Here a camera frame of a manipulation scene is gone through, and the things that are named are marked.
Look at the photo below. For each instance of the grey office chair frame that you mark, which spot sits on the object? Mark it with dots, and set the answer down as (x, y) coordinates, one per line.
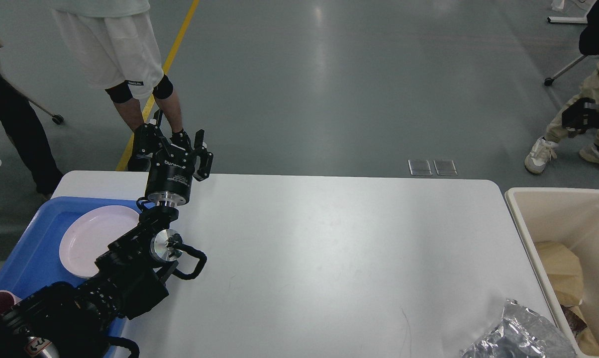
(56, 118)

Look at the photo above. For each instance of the crushed red soda can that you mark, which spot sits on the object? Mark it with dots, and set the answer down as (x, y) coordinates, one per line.
(574, 318)

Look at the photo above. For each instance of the pink plastic plate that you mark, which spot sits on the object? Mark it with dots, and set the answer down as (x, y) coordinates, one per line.
(89, 236)

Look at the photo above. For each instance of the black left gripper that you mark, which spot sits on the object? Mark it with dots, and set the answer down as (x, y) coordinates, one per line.
(172, 169)

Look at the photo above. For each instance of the beige plastic bin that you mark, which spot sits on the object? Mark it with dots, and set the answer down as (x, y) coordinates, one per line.
(569, 216)

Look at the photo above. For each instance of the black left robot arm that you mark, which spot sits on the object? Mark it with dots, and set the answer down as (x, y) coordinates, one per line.
(63, 321)

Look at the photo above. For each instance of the metal floor plate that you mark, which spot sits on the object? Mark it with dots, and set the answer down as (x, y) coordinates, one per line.
(445, 167)
(420, 168)

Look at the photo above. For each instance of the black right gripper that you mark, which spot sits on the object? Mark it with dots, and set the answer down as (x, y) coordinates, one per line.
(580, 116)

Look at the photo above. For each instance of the brown paper bag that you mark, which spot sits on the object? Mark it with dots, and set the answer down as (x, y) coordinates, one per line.
(564, 272)

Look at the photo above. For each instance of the person in white shorts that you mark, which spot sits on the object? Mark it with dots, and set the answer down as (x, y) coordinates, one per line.
(115, 45)

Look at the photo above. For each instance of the silver foil bag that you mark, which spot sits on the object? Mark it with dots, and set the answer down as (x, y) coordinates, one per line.
(521, 333)

